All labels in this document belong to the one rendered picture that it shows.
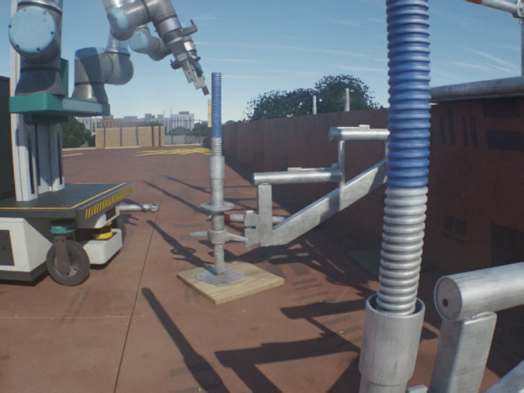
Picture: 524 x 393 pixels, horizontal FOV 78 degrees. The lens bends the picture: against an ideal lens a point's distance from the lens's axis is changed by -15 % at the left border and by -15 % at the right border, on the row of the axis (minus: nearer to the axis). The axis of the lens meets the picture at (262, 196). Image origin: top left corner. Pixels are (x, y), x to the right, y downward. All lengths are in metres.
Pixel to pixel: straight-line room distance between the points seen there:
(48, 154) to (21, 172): 0.27
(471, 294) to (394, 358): 0.10
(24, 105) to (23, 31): 0.28
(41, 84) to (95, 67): 0.51
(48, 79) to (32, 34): 0.22
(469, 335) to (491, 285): 0.06
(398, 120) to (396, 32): 0.07
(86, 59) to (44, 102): 0.55
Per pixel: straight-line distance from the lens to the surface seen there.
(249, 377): 0.95
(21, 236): 1.48
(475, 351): 0.45
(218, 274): 1.46
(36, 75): 1.45
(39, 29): 1.28
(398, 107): 0.32
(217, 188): 1.37
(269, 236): 1.44
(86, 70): 1.88
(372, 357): 0.38
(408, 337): 0.36
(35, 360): 1.12
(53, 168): 1.86
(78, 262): 1.49
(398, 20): 0.34
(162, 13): 1.37
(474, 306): 0.41
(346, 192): 1.51
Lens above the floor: 0.57
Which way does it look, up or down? 10 degrees down
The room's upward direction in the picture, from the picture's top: straight up
